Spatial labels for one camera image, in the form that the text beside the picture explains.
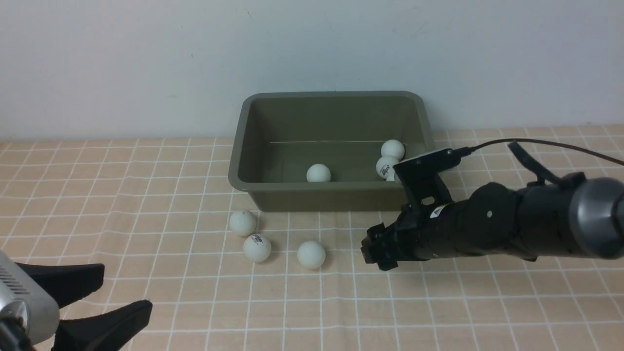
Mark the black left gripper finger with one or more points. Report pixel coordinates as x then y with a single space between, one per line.
67 284
105 332

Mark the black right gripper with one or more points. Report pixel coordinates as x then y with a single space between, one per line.
417 235

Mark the white ball bin corner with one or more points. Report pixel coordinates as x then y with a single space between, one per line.
393 148

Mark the white ball marked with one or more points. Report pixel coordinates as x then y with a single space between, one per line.
318 173

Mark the white ball with logo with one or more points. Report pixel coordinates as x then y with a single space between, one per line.
257 248

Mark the plain white ball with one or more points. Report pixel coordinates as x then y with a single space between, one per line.
243 223

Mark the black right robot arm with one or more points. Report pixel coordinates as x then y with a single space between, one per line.
581 218

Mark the beige checkered tablecloth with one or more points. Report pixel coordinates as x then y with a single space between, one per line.
155 212

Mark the olive green plastic bin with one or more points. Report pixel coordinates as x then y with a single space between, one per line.
279 136

